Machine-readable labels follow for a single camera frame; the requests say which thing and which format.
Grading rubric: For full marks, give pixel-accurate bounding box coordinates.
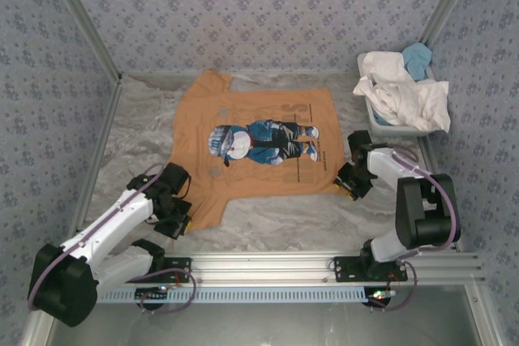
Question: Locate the orange cartoon print t-shirt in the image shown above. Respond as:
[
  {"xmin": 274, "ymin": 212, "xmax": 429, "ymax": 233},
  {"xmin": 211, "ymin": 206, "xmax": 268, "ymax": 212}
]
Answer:
[{"xmin": 169, "ymin": 69, "xmax": 345, "ymax": 230}]

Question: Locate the grey plastic bin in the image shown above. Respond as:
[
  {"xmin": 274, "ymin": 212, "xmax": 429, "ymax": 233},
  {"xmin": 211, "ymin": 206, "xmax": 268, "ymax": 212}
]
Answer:
[{"xmin": 356, "ymin": 53, "xmax": 437, "ymax": 138}]

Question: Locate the small controller circuit board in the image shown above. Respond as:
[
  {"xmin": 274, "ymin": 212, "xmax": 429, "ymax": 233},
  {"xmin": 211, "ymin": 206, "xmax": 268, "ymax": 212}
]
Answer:
[
  {"xmin": 367, "ymin": 288, "xmax": 397, "ymax": 302},
  {"xmin": 135, "ymin": 287, "xmax": 169, "ymax": 301}
]

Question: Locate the crumpled white t-shirt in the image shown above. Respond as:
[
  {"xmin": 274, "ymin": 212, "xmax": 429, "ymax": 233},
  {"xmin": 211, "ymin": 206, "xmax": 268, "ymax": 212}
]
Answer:
[{"xmin": 352, "ymin": 50, "xmax": 452, "ymax": 134}]

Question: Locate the crumpled light blue t-shirt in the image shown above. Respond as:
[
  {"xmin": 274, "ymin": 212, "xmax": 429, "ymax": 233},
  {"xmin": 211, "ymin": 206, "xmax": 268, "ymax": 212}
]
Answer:
[{"xmin": 401, "ymin": 42, "xmax": 434, "ymax": 80}]

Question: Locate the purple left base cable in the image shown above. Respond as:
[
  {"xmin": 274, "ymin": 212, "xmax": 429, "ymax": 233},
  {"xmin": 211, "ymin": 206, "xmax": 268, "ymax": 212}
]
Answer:
[{"xmin": 137, "ymin": 267, "xmax": 198, "ymax": 315}]

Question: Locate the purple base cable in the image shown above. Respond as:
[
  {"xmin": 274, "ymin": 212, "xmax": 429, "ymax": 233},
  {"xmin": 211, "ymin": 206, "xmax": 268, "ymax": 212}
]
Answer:
[
  {"xmin": 137, "ymin": 267, "xmax": 198, "ymax": 315},
  {"xmin": 369, "ymin": 260, "xmax": 418, "ymax": 313}
]

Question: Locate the aluminium frame cross rail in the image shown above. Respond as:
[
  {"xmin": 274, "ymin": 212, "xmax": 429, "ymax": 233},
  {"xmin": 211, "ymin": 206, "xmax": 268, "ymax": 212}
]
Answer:
[{"xmin": 44, "ymin": 251, "xmax": 486, "ymax": 287}]

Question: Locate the white slotted cable duct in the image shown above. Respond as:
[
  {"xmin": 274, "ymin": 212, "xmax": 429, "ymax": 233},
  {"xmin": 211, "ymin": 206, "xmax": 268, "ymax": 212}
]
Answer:
[{"xmin": 97, "ymin": 285, "xmax": 368, "ymax": 305}]

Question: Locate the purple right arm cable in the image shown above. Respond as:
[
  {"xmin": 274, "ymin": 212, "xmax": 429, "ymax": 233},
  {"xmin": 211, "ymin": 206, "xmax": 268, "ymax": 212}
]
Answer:
[{"xmin": 388, "ymin": 147, "xmax": 462, "ymax": 260}]

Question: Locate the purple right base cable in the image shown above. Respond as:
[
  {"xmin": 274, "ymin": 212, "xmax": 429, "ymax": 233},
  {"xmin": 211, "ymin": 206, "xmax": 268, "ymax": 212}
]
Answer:
[{"xmin": 369, "ymin": 260, "xmax": 418, "ymax": 313}]

